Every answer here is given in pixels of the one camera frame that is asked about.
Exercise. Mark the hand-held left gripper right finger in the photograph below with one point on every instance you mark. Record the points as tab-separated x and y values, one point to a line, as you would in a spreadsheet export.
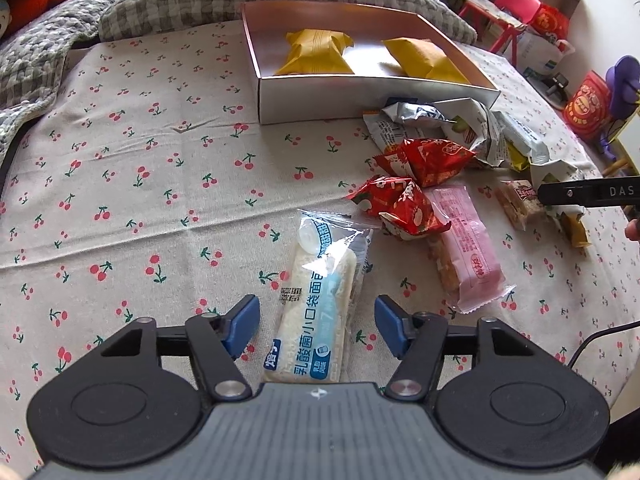
390	325

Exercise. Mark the blue white snack packet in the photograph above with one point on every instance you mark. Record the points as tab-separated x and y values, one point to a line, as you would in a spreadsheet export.
525	137

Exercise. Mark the person's right hand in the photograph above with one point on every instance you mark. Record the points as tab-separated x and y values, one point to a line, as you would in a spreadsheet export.
634	230

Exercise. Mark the cherry print tablecloth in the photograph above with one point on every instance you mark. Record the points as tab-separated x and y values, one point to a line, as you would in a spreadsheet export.
150	185

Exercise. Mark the pink snack packet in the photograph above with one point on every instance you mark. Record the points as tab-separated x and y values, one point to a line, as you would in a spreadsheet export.
470	250

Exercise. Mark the clear cracker packet maroon label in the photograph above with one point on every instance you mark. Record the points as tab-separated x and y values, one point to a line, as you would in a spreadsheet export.
520	205

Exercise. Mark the wide yellow snack packet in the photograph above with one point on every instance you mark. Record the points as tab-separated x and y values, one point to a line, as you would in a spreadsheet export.
312	52
420	57

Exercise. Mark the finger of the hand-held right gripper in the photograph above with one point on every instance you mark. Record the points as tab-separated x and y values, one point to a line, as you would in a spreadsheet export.
590	191

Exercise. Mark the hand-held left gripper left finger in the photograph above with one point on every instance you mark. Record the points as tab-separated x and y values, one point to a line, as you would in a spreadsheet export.
242	327

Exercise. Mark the crumpled silver snack packet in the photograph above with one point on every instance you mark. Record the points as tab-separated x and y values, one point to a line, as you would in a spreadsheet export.
400	122
560	172
475	130

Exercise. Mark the white paper bag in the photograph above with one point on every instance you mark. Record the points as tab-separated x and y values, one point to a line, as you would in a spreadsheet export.
542	55

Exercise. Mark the white bread packet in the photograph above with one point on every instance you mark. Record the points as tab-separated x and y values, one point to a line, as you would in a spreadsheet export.
315	310

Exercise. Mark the newspaper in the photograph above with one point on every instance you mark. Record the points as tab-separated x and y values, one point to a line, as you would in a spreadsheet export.
490	10

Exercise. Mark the pink cardboard box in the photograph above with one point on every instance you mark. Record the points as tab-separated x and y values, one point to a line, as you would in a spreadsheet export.
350	97

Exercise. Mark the grey checked blanket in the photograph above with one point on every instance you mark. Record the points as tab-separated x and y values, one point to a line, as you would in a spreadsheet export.
45	45

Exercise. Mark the red snack packet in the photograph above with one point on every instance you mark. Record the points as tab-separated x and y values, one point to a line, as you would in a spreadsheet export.
430	160
405	210

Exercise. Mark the narrow yellow snack packet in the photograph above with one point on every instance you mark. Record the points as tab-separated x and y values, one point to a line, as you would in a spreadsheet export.
575	230

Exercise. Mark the purple plastic object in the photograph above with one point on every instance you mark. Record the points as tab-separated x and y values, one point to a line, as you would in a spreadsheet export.
622	85

